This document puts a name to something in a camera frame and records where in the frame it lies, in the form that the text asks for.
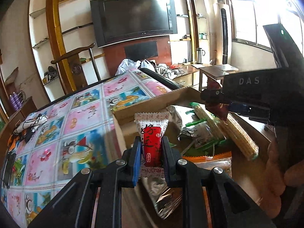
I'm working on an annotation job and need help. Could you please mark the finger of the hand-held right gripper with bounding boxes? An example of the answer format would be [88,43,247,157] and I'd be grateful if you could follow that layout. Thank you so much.
[200,89,230,104]
[227,102,271,123]

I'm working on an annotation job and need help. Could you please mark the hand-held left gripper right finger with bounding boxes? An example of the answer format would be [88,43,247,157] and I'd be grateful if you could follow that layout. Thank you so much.
[161,136,276,228]

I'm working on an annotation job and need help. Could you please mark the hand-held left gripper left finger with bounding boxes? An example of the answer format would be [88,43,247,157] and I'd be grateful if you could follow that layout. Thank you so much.
[28,136,143,228]

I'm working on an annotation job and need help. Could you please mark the white red snack packet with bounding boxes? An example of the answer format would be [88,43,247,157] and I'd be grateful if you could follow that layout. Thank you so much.
[134,111,170,179]

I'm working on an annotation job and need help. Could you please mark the clear wafer packet green ends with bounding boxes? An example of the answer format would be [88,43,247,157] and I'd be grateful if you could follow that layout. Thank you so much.
[189,102,259,161]

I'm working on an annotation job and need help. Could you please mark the orange cracker packet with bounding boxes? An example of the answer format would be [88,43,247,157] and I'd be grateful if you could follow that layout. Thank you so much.
[182,155,233,179]

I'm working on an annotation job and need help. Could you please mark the cardboard box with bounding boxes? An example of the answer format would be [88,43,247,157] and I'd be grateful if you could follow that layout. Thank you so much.
[112,87,276,228]

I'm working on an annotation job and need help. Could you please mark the person's right forearm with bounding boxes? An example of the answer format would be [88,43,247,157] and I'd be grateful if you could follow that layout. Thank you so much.
[271,193,304,228]

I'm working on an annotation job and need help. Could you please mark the person's right hand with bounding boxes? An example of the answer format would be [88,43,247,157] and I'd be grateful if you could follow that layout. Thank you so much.
[265,136,304,196]

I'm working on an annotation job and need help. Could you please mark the small wooden side table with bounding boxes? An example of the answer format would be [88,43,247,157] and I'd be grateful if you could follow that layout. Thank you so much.
[198,64,239,92]

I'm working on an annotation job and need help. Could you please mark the low wooden television console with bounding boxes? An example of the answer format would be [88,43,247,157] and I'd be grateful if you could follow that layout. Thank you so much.
[164,63,213,91]

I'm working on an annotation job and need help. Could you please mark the green silver snack packet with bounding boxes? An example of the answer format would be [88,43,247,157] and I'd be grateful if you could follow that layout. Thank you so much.
[178,121,226,148]

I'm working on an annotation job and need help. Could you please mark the steel kettle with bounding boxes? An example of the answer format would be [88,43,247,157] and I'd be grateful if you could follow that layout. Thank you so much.
[196,47,206,64]

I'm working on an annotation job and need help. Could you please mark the white standing air conditioner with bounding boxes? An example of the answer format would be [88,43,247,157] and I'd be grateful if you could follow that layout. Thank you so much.
[213,2,232,65]

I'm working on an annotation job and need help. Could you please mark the white plastic bag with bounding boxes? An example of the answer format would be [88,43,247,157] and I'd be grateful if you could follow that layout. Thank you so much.
[115,59,142,75]
[141,59,157,69]

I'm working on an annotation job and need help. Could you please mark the window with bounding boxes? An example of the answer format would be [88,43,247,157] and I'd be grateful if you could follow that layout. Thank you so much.
[229,0,304,51]

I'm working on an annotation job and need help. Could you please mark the black panel under television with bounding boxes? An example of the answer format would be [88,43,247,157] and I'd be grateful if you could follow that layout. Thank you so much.
[124,40,158,58]

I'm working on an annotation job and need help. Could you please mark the wooden chair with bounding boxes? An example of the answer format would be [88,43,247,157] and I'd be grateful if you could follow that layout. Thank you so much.
[51,43,100,93]

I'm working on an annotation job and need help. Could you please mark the patterned orange black scarf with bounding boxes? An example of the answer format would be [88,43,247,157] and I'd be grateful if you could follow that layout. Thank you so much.
[7,114,49,148]

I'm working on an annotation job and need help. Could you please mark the clutter pile on shelf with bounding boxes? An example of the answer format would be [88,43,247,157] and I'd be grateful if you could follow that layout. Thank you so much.
[43,66,60,84]

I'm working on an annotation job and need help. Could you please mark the wooden sideboard cabinet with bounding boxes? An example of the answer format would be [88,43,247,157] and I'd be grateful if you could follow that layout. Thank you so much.
[0,96,37,153]

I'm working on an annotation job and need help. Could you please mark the black smartphone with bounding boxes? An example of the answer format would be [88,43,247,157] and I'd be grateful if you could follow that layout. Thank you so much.
[1,153,17,188]

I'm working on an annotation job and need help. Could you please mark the white display shelf unit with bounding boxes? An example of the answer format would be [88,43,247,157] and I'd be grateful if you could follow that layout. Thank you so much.
[28,0,95,96]

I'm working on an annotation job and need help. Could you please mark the wall television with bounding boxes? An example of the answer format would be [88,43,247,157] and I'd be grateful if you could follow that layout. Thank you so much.
[90,0,178,48]

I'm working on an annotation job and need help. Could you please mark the brown wall ornament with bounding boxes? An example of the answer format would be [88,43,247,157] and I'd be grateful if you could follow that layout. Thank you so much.
[5,67,20,84]

